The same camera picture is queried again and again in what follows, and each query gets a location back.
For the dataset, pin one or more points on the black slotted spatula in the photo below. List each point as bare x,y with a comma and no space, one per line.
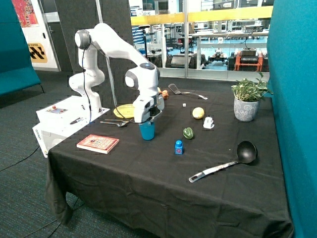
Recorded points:
176,91

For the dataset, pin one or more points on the potted green plant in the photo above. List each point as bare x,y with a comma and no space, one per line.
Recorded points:
247,96

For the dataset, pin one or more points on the brown teddy bear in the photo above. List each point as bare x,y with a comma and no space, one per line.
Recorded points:
163,93

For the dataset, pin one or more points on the blue plastic cup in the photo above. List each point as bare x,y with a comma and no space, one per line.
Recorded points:
147,130

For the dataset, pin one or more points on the black ladle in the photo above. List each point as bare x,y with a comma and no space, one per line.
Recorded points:
246,153

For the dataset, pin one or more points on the red wall poster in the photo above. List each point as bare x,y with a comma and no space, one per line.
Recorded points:
25,13

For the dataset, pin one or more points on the green toy bell pepper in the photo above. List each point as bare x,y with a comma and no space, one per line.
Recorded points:
188,133

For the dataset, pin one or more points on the yellow lemon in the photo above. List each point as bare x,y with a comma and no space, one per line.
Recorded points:
198,113

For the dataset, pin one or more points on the white robot control box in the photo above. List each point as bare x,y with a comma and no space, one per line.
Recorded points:
62,119

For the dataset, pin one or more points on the yellow black warning sign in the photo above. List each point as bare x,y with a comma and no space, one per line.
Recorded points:
37,53

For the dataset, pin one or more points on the black tablecloth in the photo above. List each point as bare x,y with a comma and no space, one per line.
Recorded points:
144,184

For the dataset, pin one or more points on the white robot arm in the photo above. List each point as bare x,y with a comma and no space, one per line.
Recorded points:
144,77

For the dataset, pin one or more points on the red book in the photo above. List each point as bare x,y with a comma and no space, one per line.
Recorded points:
97,143

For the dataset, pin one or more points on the white plastic figure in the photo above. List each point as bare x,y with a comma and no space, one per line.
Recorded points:
208,123

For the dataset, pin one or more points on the blue toy block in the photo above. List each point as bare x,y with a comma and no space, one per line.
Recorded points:
178,148

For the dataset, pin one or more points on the silver metal fork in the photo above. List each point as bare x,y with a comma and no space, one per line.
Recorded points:
118,121

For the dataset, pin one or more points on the teal sofa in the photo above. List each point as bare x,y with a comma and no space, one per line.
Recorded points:
16,70

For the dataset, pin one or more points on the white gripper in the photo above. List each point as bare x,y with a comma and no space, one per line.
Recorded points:
147,108

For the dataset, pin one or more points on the silver metal spoon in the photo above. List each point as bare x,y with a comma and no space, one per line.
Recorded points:
119,124

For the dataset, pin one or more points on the yellow plastic plate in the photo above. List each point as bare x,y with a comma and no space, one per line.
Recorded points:
124,111

